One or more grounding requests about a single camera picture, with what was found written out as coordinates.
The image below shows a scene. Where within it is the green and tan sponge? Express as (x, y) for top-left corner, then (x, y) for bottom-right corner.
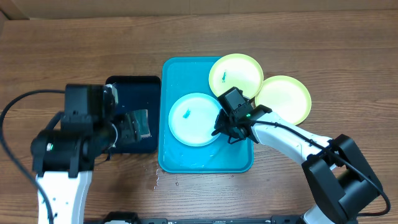
(134, 110), (151, 139)

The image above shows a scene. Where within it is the light blue plate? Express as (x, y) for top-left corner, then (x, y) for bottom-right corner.
(169, 93), (221, 147)

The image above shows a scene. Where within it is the yellow-green plate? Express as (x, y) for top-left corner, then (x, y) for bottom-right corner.
(208, 54), (264, 99)
(254, 75), (312, 125)

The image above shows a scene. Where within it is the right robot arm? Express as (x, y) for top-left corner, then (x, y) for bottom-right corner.
(213, 87), (391, 223)

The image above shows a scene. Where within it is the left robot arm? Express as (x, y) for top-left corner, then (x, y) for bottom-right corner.
(30, 84), (150, 223)

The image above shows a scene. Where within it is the black plastic tray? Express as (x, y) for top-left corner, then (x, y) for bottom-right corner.
(106, 76), (161, 154)

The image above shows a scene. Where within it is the teal plastic serving tray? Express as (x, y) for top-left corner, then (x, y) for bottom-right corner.
(158, 57), (254, 173)

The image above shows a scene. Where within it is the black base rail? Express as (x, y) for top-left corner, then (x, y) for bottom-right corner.
(83, 211), (312, 224)

